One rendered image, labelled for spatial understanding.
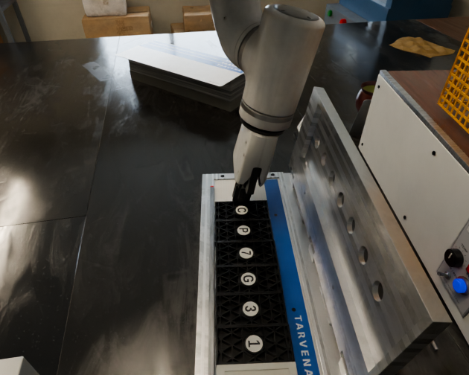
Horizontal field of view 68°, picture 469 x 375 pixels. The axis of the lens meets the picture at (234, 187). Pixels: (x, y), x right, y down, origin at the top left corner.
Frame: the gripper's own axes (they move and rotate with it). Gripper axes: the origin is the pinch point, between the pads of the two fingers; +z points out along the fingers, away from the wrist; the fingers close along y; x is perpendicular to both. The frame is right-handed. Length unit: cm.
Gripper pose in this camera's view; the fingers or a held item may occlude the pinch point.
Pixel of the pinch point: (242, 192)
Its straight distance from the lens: 65.0
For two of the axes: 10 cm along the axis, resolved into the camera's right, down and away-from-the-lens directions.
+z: -2.1, 7.5, 6.3
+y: 0.4, 6.5, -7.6
